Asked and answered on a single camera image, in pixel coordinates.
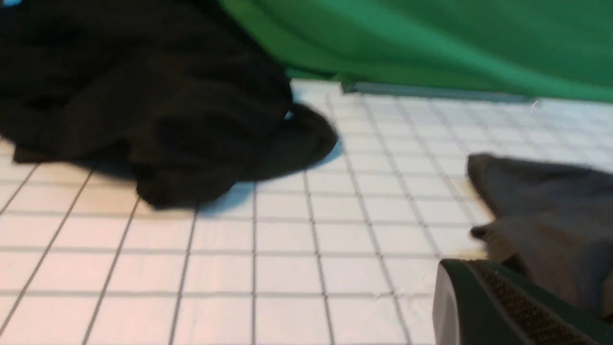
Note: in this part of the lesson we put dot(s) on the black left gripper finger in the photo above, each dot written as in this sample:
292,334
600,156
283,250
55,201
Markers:
480,302

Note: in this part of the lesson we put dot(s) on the black crumpled garment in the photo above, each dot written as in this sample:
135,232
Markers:
175,89

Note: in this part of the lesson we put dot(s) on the white grid paper mat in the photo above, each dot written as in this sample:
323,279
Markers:
344,253

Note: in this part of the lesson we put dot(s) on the green backdrop cloth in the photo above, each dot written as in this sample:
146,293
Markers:
539,48

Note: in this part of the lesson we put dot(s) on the gray long-sleeve top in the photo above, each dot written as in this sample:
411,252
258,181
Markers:
553,223

